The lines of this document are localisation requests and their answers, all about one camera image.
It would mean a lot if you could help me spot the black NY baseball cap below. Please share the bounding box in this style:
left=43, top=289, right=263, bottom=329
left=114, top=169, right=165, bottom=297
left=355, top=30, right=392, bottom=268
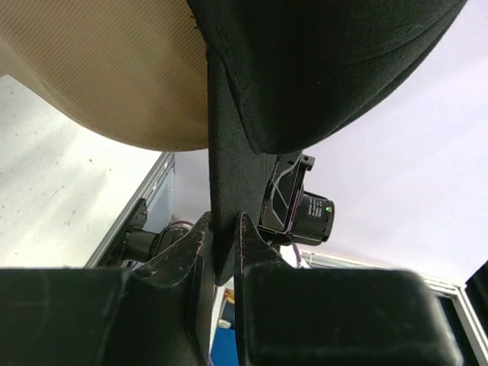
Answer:
left=189, top=1, right=464, bottom=285

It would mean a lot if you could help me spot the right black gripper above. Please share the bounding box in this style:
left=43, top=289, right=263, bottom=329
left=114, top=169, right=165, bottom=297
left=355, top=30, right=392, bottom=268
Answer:
left=257, top=151, right=315, bottom=244

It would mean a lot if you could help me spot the beige baseball cap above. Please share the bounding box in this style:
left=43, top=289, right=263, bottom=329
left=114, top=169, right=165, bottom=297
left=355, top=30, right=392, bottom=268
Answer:
left=1, top=1, right=208, bottom=152

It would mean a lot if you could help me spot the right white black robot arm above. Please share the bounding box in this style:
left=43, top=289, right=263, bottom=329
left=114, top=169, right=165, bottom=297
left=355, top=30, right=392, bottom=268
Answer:
left=121, top=152, right=335, bottom=263

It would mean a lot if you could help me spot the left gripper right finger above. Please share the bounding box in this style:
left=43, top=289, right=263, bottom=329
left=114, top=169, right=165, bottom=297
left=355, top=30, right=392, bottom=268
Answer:
left=234, top=214, right=464, bottom=365

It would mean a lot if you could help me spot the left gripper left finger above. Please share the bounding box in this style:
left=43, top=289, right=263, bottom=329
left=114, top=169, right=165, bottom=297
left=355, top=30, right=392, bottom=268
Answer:
left=1, top=213, right=214, bottom=365

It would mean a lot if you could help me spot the aluminium frame rail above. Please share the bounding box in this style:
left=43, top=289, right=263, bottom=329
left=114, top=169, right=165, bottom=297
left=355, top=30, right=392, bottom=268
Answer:
left=88, top=153, right=487, bottom=365

